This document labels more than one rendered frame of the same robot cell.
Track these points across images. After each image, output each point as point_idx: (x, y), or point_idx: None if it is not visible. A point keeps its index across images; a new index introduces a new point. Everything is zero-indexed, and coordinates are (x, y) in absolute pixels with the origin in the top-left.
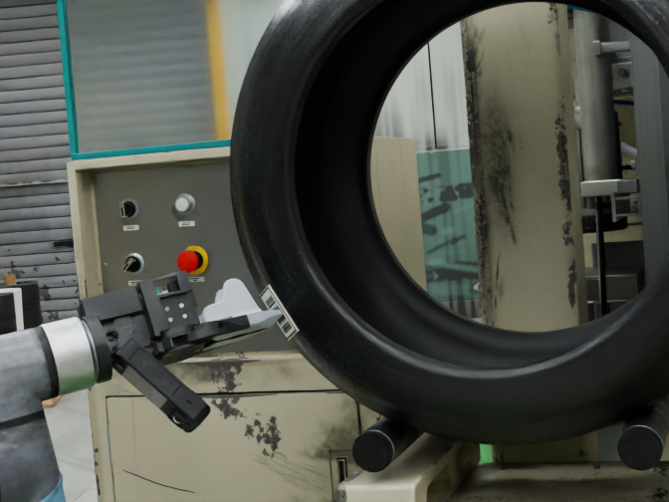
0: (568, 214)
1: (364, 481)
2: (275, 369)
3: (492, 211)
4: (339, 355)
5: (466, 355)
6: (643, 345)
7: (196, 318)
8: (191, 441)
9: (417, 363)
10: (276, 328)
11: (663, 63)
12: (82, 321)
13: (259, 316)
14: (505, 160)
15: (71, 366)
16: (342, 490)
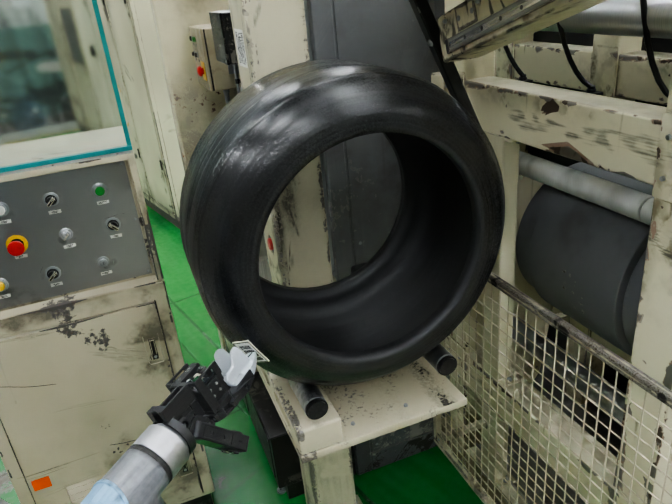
0: (325, 215)
1: (308, 422)
2: (98, 301)
3: (284, 220)
4: (297, 367)
5: (295, 309)
6: (454, 321)
7: (226, 386)
8: (46, 357)
9: (345, 361)
10: (88, 274)
11: (472, 183)
12: (164, 425)
13: (253, 365)
14: (290, 191)
15: (179, 464)
16: (302, 433)
